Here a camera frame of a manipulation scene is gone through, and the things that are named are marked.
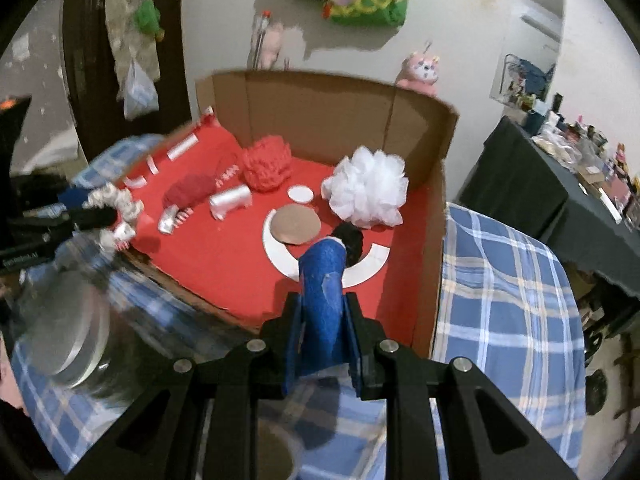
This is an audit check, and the beige hanging organizer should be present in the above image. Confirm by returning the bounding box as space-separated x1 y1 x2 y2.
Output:
97 0 164 102

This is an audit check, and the white plastic bag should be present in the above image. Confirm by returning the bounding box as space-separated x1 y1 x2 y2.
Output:
122 57 160 121

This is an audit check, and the white mesh bath pouf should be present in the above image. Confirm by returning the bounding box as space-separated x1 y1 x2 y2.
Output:
321 146 407 229

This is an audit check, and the blue sock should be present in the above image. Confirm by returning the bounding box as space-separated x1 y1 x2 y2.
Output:
298 236 352 450

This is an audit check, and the dark red yarn ball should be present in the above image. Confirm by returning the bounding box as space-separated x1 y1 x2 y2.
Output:
165 172 217 211

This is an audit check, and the blue plaid blanket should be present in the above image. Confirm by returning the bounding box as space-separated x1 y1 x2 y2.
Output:
10 134 587 480

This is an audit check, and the table with dark cloth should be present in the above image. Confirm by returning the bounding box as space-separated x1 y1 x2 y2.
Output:
457 115 640 292

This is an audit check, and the wall mirror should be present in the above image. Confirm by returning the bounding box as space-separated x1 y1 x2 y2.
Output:
490 0 568 109

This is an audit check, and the pink plush toy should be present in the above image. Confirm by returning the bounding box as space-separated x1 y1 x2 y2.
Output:
395 42 444 99

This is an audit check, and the green plush toy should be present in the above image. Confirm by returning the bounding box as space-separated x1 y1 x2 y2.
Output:
132 0 166 44

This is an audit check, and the glass jar with metal lid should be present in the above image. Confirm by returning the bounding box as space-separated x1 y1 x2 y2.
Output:
10 247 211 442

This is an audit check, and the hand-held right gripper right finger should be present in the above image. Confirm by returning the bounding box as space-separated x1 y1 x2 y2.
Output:
342 292 581 480

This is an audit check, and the cardboard box with red lining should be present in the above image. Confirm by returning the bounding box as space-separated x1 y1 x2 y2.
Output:
117 69 460 358

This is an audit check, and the grey knitted scrunchie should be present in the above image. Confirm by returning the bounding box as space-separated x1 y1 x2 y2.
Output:
82 182 146 253

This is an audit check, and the dark brown door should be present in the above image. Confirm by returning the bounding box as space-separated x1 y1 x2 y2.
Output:
60 0 194 162

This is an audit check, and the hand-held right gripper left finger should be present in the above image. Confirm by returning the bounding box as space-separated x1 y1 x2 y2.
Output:
65 292 307 480

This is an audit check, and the pale pink plush bear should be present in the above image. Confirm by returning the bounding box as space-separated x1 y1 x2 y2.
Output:
252 20 286 71

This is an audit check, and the black soft bundle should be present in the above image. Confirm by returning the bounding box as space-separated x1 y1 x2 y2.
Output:
331 223 366 267

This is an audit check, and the cluster of bottles and figurines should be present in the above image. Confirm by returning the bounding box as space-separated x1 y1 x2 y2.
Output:
500 92 640 232

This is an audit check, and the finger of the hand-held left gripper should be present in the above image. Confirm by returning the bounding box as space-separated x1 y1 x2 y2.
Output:
4 206 120 257
24 186 102 222

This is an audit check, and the striped white sock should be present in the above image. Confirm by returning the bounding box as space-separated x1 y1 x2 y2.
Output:
158 206 193 235

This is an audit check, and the red mesh bath pouf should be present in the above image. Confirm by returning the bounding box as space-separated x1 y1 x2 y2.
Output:
242 135 294 192

